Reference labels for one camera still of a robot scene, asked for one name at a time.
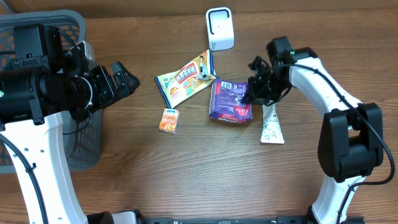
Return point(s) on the grey plastic shopping basket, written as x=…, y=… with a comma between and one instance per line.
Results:
x=82, y=149

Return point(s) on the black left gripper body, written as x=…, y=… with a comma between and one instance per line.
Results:
x=100, y=89

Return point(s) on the white tube gold cap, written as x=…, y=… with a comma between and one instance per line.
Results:
x=271, y=129

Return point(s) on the red purple pad package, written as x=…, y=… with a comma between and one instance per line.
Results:
x=226, y=102

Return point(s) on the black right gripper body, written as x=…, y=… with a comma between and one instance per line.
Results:
x=267, y=86

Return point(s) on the yellow snack bag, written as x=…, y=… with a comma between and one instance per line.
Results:
x=176, y=87

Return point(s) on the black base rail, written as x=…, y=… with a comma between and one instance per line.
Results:
x=277, y=220

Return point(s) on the orange white tissue pack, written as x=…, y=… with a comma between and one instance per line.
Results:
x=169, y=121

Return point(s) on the white barcode scanner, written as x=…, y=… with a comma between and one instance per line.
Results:
x=219, y=22

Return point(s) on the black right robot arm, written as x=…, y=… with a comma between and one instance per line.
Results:
x=350, y=144

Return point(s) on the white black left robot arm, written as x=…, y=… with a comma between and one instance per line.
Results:
x=45, y=80

